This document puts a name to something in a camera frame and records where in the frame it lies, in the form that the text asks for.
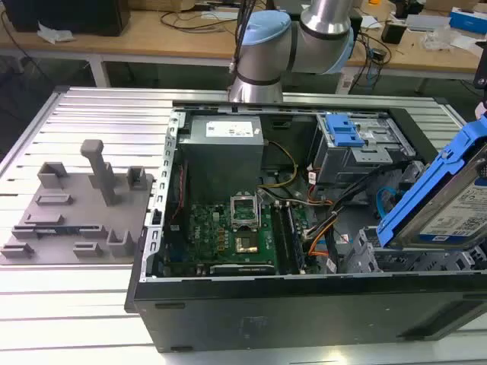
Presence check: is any hard disk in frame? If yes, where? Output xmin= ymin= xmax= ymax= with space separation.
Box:
xmin=375 ymin=113 xmax=487 ymax=251

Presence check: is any empty black RAM slot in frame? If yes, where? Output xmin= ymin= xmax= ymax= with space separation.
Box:
xmin=272 ymin=205 xmax=294 ymax=275

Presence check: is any blue cardboard box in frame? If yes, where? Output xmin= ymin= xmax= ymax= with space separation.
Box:
xmin=448 ymin=6 xmax=487 ymax=38

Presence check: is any clear plastic packaging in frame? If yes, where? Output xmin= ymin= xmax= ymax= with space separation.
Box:
xmin=420 ymin=25 xmax=462 ymax=51

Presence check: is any flat gray box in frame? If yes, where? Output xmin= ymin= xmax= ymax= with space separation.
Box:
xmin=405 ymin=14 xmax=452 ymax=33

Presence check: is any small black box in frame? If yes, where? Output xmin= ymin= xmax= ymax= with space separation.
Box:
xmin=380 ymin=21 xmax=406 ymax=44

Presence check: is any blue plastic drive latch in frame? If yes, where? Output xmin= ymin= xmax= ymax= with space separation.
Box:
xmin=326 ymin=113 xmax=367 ymax=148

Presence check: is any gray metal drive cage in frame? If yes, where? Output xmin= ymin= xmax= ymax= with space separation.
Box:
xmin=314 ymin=113 xmax=416 ymax=188

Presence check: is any installed RAM stick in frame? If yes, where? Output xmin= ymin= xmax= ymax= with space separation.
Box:
xmin=285 ymin=205 xmax=308 ymax=274

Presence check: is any metal locking lever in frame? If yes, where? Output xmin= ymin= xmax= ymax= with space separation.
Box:
xmin=256 ymin=188 xmax=265 ymax=229

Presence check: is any metal socket cover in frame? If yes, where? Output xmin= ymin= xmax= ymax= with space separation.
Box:
xmin=231 ymin=193 xmax=260 ymax=231

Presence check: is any gray power supply unit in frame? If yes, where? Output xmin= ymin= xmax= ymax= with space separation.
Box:
xmin=177 ymin=116 xmax=266 ymax=205

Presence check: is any CPU socket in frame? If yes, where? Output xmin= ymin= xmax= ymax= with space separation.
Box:
xmin=234 ymin=235 xmax=262 ymax=255

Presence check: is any black graphics card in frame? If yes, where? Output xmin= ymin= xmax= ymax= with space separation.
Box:
xmin=208 ymin=262 xmax=275 ymax=277

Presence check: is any black open PC case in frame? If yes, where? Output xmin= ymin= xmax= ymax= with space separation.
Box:
xmin=124 ymin=97 xmax=487 ymax=354

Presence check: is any green motherboard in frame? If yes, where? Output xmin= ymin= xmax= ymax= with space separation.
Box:
xmin=164 ymin=178 xmax=324 ymax=277

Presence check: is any wooden desk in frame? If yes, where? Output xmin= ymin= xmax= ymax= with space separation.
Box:
xmin=0 ymin=0 xmax=487 ymax=81

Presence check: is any black computer tower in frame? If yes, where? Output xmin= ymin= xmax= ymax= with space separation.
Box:
xmin=3 ymin=0 xmax=131 ymax=37

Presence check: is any white crumpled plastic bag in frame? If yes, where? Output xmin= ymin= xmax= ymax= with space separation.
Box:
xmin=36 ymin=21 xmax=75 ymax=44

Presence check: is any gray parts rack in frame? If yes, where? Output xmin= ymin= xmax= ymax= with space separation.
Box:
xmin=0 ymin=138 xmax=158 ymax=267

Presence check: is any RAM stick on rack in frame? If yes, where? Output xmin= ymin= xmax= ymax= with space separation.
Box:
xmin=33 ymin=227 xmax=81 ymax=235

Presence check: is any blue disk wire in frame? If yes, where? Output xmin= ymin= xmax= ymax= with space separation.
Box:
xmin=375 ymin=185 xmax=399 ymax=221

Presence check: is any black sleeved cable bundle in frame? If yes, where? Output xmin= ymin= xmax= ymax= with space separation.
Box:
xmin=304 ymin=163 xmax=404 ymax=239

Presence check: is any yellow power wire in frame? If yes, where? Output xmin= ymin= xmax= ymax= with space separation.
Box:
xmin=257 ymin=140 xmax=298 ymax=190

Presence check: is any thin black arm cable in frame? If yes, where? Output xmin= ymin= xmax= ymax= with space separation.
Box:
xmin=228 ymin=0 xmax=254 ymax=75

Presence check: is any orange wire bundle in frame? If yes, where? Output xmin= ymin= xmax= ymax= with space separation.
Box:
xmin=304 ymin=197 xmax=345 ymax=259

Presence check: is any red thin wire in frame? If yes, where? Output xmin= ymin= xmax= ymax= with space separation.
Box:
xmin=170 ymin=159 xmax=190 ymax=229

